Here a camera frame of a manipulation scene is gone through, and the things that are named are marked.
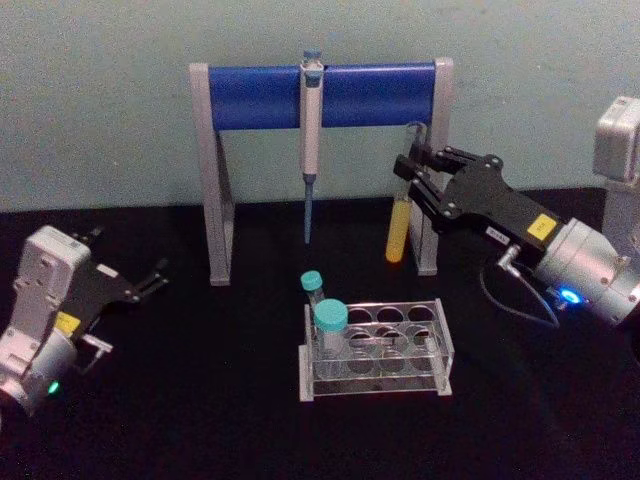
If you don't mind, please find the thin dark gripper cable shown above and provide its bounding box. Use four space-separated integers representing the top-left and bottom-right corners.
479 249 562 329

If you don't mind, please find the white and blue pipette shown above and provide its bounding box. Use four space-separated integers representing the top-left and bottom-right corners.
298 48 324 246

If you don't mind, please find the black table cloth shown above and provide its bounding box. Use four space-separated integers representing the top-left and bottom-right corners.
0 186 640 480

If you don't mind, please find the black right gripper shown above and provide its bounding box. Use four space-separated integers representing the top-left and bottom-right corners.
393 146 574 263

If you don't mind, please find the large tube with teal cap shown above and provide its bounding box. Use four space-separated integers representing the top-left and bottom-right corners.
312 298 350 382

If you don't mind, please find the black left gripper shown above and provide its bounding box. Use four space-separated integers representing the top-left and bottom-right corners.
53 225 171 346

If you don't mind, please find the small tube with teal cap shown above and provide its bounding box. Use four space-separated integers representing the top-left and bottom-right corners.
300 270 322 342

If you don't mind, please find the grey stand with blue bar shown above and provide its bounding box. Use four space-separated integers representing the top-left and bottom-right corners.
189 57 456 287

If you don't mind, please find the clear acrylic tube rack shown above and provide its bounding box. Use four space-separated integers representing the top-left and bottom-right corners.
297 297 456 403

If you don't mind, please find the clear tube with yellow liquid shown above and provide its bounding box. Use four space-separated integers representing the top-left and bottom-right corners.
384 121 427 264

